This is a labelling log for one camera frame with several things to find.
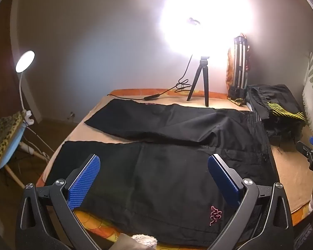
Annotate orange patterned bedsheet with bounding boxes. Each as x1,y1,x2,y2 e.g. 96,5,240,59
38,89,313,250

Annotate folded silver tripod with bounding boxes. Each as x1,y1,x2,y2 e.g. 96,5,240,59
228,35,250,101

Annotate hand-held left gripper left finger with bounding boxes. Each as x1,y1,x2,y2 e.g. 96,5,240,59
15,154,105,250

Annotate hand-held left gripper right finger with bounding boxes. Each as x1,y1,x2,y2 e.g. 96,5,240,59
206,154,295,250

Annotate black light cable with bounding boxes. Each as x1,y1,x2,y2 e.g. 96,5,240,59
107,55,194,101

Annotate leopard print cushion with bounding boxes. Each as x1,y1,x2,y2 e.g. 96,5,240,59
0,111,27,171

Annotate bright ring light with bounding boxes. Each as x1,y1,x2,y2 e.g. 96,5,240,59
159,0,253,58

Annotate white lamp cable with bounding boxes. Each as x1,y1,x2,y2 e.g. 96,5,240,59
23,124,56,155

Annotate black pants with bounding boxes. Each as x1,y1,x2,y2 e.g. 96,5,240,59
45,98,277,248

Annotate white fluffy garment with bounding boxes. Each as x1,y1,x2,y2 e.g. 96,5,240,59
115,233,158,250

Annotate black and yellow clothes pile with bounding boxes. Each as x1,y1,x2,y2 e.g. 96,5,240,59
246,84,307,143

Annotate beige towel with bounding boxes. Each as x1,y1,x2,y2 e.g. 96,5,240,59
48,94,313,214

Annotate white desk lamp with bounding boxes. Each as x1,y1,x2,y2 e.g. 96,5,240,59
15,50,36,124

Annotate blue chair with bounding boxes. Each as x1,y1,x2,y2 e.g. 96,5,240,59
0,111,46,188

